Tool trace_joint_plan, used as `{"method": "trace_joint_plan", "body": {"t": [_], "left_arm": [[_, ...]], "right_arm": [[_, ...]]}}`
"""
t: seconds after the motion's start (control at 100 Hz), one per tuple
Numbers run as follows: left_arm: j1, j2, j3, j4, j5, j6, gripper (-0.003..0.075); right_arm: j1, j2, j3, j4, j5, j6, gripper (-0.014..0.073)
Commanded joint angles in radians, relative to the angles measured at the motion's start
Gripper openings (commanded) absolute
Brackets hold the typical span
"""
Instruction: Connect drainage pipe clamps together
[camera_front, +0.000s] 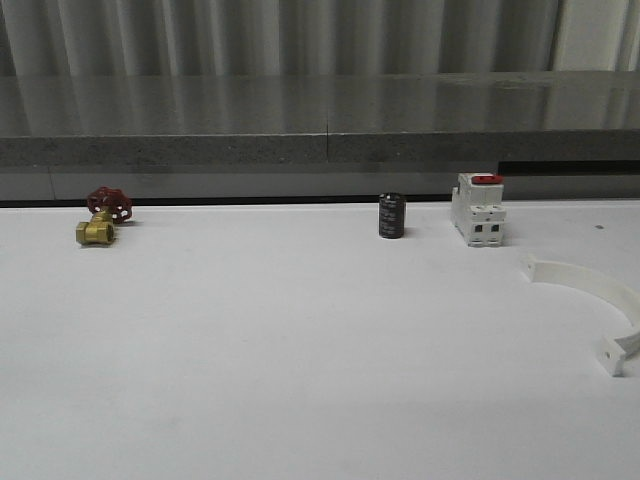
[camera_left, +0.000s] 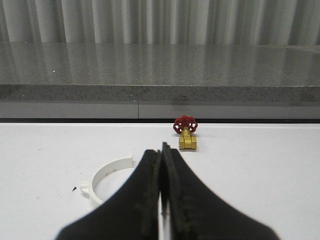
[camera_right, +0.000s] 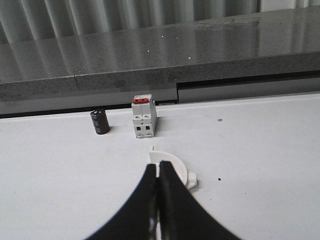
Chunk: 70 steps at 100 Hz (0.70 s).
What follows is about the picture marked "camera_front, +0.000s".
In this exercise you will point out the white circuit breaker red switch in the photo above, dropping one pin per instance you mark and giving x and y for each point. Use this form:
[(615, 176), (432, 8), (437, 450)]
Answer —
[(477, 211)]

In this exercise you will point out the black cylindrical capacitor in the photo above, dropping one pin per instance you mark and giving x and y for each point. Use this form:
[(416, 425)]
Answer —
[(391, 215)]

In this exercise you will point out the brass valve red handwheel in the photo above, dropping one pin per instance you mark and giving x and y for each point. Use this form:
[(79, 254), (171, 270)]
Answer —
[(109, 207)]

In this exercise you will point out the white half pipe clamp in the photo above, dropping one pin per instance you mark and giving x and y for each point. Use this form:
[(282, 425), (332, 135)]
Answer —
[(612, 352)]

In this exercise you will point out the grey stone ledge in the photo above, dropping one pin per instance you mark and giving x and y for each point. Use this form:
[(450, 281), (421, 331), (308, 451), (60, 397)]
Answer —
[(508, 121)]

